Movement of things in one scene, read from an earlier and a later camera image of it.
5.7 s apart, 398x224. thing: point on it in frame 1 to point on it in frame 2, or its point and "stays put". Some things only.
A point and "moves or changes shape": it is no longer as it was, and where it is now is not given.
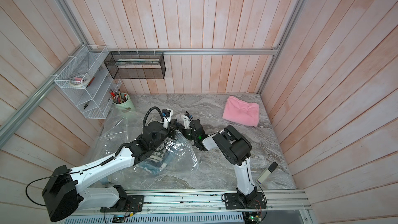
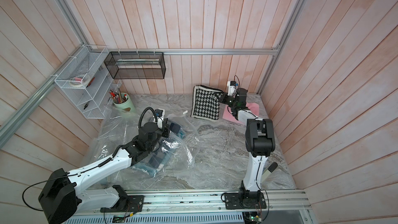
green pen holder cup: x=126 y=107 stays put
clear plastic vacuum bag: x=172 y=162 moves or changes shape
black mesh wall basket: x=136 y=65 stays put
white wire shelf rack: x=82 y=77 stays put
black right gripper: x=182 y=130 to x=223 y=98
